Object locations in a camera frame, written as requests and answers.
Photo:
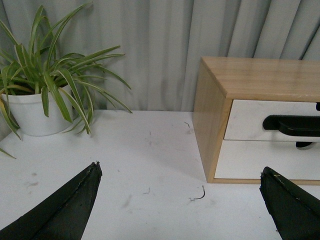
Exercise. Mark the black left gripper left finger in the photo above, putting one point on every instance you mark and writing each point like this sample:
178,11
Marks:
64,214

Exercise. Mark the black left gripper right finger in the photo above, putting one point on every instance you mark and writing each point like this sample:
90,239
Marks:
295,212

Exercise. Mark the white top drawer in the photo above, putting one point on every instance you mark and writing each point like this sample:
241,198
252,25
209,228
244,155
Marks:
246,118

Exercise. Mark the white drawer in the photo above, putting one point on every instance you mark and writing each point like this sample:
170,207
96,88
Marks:
246,118
247,159

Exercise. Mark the white bottom drawer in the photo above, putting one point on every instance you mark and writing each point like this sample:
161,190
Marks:
247,159

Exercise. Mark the wooden drawer cabinet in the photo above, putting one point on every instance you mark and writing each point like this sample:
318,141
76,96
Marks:
224,79

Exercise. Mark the white plant pot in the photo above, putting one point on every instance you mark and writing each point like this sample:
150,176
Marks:
28,112

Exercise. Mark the green spider plant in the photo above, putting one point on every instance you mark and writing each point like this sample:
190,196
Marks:
36,68

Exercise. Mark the grey curtain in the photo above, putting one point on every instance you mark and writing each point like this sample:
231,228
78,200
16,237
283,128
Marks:
160,42

